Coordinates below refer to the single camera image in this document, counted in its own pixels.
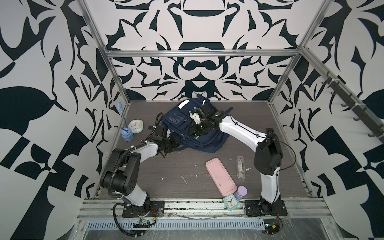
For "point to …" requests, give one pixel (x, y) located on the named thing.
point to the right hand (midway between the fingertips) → (190, 132)
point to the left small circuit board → (143, 225)
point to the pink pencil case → (220, 177)
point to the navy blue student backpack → (177, 118)
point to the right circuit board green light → (271, 226)
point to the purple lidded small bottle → (242, 191)
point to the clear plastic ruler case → (240, 166)
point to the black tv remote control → (270, 131)
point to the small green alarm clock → (231, 202)
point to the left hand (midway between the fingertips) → (181, 141)
